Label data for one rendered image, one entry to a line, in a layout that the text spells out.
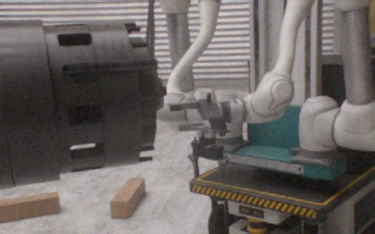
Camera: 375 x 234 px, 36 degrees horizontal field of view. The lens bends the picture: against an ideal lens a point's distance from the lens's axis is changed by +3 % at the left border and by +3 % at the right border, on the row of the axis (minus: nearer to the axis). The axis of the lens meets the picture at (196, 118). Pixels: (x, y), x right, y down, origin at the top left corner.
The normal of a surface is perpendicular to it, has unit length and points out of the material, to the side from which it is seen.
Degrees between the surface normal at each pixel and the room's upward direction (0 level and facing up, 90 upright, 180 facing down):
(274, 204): 90
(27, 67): 58
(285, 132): 90
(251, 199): 90
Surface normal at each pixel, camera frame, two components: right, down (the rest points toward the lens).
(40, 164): 0.25, 0.72
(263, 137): -0.59, 0.20
